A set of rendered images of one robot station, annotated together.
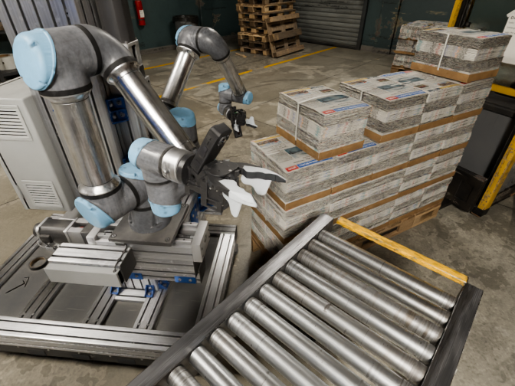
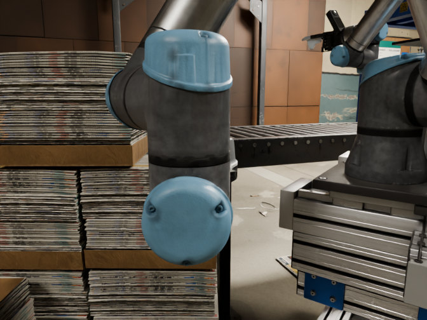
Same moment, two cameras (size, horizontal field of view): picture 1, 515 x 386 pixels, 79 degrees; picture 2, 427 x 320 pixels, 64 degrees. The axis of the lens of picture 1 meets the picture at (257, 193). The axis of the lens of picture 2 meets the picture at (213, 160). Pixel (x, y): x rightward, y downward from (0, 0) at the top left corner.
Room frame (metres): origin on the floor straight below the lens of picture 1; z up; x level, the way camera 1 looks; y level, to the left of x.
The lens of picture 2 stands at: (2.13, 0.36, 0.98)
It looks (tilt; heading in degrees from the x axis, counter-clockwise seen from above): 11 degrees down; 209
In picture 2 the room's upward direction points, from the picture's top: straight up
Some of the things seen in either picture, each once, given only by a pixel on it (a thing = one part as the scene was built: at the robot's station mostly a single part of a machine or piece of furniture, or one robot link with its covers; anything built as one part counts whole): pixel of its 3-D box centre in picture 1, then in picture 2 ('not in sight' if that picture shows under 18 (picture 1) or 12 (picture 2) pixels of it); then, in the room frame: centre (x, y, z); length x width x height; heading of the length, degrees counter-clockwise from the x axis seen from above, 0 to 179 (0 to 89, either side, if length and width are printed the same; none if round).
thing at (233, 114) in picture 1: (236, 116); not in sight; (1.73, 0.12, 0.88); 0.12 x 0.08 x 0.09; 28
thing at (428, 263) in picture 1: (395, 246); not in sight; (0.75, -0.46, 0.81); 0.43 x 0.03 x 0.02; 48
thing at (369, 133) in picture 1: (374, 122); not in sight; (1.71, -0.68, 0.86); 0.38 x 0.29 x 0.04; 28
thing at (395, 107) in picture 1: (377, 107); not in sight; (1.71, -0.68, 0.95); 0.38 x 0.29 x 0.23; 28
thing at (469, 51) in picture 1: (429, 135); not in sight; (1.99, -1.19, 0.65); 0.39 x 0.30 x 1.29; 29
